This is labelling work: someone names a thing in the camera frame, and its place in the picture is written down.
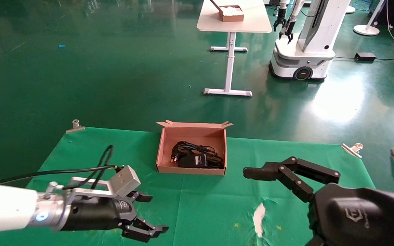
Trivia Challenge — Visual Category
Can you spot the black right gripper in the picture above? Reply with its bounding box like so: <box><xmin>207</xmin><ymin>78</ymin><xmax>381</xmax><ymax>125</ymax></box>
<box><xmin>306</xmin><ymin>183</ymin><xmax>394</xmax><ymax>246</ymax></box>

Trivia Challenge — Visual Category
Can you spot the green table cloth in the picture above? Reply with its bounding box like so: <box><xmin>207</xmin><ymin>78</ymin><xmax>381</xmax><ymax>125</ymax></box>
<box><xmin>0</xmin><ymin>127</ymin><xmax>377</xmax><ymax>246</ymax></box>

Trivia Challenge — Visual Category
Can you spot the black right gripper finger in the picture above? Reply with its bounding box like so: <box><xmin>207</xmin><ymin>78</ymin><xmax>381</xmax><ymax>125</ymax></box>
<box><xmin>243</xmin><ymin>156</ymin><xmax>341</xmax><ymax>203</ymax></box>

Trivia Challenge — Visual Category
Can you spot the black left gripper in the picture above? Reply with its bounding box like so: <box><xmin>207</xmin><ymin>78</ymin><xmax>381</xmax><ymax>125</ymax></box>
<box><xmin>61</xmin><ymin>191</ymin><xmax>169</xmax><ymax>243</ymax></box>

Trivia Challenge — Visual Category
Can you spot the small brown cardboard box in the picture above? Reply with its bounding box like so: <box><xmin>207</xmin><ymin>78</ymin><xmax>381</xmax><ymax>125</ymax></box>
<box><xmin>210</xmin><ymin>0</ymin><xmax>245</xmax><ymax>23</ymax></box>

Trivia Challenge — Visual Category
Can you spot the white wheeled background robot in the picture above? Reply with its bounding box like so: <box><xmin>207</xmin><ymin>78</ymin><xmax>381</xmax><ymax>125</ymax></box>
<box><xmin>268</xmin><ymin>0</ymin><xmax>352</xmax><ymax>82</ymax></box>

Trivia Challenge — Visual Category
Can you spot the white round stand base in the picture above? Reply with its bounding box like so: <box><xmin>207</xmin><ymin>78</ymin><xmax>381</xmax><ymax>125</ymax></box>
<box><xmin>353</xmin><ymin>0</ymin><xmax>388</xmax><ymax>36</ymax></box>

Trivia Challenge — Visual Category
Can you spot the open brown cardboard box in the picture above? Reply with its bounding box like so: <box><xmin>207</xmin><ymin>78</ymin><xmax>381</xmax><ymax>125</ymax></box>
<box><xmin>154</xmin><ymin>119</ymin><xmax>234</xmax><ymax>176</ymax></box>

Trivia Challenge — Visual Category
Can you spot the silver table clip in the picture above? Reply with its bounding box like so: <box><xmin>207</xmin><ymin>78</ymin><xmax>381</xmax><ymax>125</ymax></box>
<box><xmin>65</xmin><ymin>119</ymin><xmax>85</xmax><ymax>133</ymax></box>
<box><xmin>341</xmin><ymin>142</ymin><xmax>364</xmax><ymax>159</ymax></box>

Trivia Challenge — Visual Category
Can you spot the black power brick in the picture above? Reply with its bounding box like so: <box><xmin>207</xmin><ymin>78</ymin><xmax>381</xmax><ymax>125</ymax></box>
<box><xmin>354</xmin><ymin>52</ymin><xmax>377</xmax><ymax>62</ymax></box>

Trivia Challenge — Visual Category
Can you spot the white background table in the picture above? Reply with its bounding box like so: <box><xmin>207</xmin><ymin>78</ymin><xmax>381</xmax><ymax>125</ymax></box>
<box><xmin>196</xmin><ymin>0</ymin><xmax>273</xmax><ymax>97</ymax></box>

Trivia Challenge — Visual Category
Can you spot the thick black power cable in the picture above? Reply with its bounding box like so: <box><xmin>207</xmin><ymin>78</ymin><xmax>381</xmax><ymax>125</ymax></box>
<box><xmin>170</xmin><ymin>140</ymin><xmax>218</xmax><ymax>163</ymax></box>

